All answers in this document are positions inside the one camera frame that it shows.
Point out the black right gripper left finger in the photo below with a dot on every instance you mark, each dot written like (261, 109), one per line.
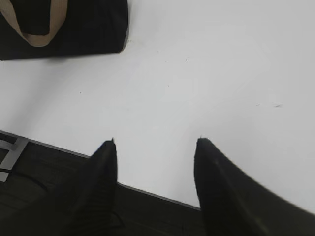
(87, 198)

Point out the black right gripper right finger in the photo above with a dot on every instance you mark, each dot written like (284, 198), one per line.
(234, 204)

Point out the black tote bag tan handles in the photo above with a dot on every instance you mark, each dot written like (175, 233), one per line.
(55, 28)

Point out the grey metal table frame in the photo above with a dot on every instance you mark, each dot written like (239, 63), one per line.
(15, 146)

